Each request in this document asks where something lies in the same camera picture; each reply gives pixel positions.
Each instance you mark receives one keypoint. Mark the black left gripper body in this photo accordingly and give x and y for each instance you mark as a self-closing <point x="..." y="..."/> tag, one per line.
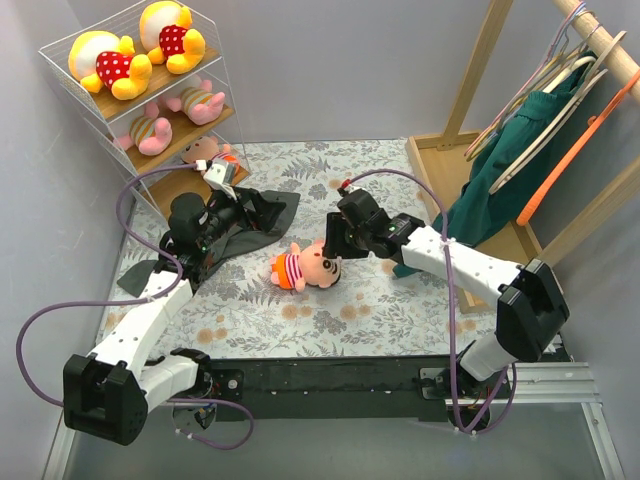
<point x="245" y="208"/>

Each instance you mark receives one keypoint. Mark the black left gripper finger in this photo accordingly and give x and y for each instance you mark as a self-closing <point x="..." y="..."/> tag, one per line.
<point x="246" y="196"/>
<point x="266" y="213"/>

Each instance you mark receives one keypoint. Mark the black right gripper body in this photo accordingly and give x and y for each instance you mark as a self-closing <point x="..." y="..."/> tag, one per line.
<point x="338" y="236"/>

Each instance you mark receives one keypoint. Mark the small orange striped plush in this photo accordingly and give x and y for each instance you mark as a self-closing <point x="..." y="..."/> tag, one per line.
<point x="300" y="268"/>

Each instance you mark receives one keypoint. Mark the peach doll plush striped shirt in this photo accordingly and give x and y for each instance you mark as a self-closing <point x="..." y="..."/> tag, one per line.
<point x="207" y="148"/>

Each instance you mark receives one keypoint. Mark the pink frog plush striped shirt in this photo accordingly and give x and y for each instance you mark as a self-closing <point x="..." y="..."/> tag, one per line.
<point x="196" y="99"/>

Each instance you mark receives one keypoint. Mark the pink pig plush striped hat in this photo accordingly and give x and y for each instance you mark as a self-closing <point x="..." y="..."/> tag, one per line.
<point x="145" y="129"/>

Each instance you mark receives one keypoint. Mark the yellow bear plush polka shirt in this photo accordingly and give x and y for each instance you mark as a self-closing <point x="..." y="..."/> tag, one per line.
<point x="167" y="35"/>

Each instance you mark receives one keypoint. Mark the orange bear plush polka shirt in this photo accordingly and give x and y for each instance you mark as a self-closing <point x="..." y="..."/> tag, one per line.
<point x="100" y="59"/>

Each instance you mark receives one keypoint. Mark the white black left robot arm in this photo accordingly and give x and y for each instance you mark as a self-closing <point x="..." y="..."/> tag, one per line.
<point x="150" y="320"/>

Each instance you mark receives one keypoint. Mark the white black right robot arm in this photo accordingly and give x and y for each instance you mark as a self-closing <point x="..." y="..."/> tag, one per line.
<point x="529" y="304"/>

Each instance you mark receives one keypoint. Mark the floral table mat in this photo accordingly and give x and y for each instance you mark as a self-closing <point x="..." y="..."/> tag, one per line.
<point x="239" y="313"/>

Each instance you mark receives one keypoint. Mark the dark grey cloth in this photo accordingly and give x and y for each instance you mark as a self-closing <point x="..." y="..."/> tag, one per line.
<point x="202" y="234"/>

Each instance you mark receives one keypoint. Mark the wooden clothes rack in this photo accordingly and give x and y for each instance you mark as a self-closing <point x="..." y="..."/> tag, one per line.
<point x="437" y="159"/>

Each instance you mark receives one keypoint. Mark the dark green garment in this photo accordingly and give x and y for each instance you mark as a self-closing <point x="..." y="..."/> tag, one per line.
<point x="477" y="214"/>

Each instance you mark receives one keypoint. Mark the orange plastic hanger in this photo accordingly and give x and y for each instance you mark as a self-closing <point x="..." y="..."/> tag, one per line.
<point x="594" y="123"/>

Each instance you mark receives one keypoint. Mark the beige wooden hanger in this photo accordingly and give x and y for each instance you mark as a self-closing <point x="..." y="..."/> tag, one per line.
<point x="593" y="75"/>

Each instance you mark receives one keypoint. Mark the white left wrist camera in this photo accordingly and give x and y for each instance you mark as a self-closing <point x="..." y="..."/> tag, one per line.
<point x="218" y="175"/>

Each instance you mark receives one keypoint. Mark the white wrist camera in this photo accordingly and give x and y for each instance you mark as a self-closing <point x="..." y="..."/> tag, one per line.
<point x="347" y="190"/>
<point x="218" y="175"/>

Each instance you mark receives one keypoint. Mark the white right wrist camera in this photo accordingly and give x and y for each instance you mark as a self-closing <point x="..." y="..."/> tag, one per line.
<point x="347" y="190"/>

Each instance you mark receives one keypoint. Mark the white wire wooden shelf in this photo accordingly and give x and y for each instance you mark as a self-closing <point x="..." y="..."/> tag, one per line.
<point x="102" y="110"/>

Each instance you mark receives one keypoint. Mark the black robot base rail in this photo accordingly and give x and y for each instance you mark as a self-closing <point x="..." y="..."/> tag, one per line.
<point x="323" y="388"/>

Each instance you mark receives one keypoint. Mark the pink wire hanger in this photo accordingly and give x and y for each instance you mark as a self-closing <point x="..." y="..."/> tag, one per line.
<point x="556" y="59"/>

